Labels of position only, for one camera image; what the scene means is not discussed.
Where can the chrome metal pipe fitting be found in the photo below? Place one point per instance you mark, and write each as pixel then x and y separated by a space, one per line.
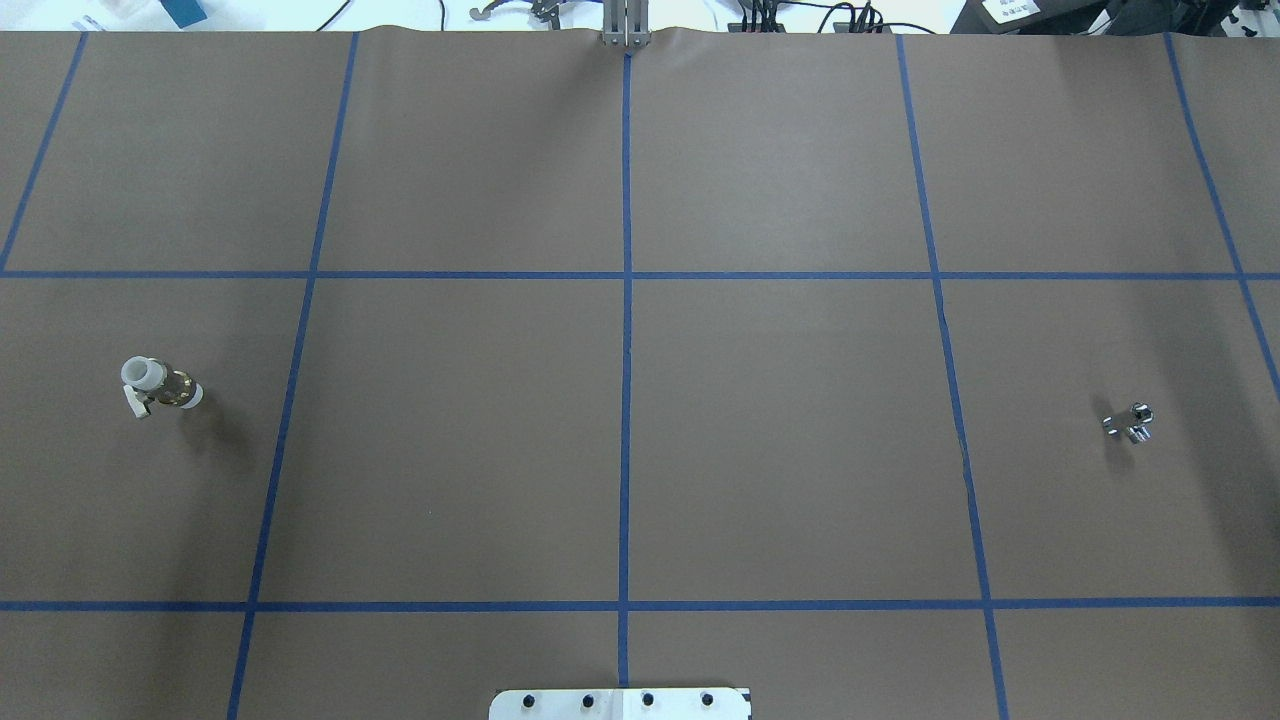
pixel 1133 423

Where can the brown paper table cover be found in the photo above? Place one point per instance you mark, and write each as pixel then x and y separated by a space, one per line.
pixel 772 362

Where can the aluminium frame post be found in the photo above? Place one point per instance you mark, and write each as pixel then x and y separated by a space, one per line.
pixel 625 24

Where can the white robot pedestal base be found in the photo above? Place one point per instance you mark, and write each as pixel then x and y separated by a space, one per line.
pixel 623 703

